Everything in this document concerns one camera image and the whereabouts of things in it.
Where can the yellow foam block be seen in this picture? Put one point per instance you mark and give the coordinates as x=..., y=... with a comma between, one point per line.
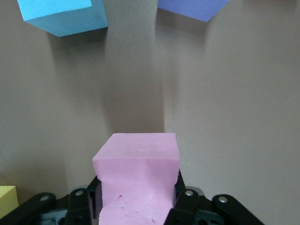
x=7, y=199

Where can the pink foam block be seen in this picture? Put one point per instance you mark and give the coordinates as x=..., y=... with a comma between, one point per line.
x=138, y=168

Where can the blue foam block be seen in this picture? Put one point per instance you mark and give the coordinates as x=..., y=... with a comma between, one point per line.
x=58, y=14

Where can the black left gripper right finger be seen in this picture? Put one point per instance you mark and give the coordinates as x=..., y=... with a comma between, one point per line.
x=185, y=208

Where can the purple foam block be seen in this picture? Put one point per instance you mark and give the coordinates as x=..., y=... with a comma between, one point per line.
x=192, y=8

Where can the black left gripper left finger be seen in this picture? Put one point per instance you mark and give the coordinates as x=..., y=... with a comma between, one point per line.
x=82, y=206

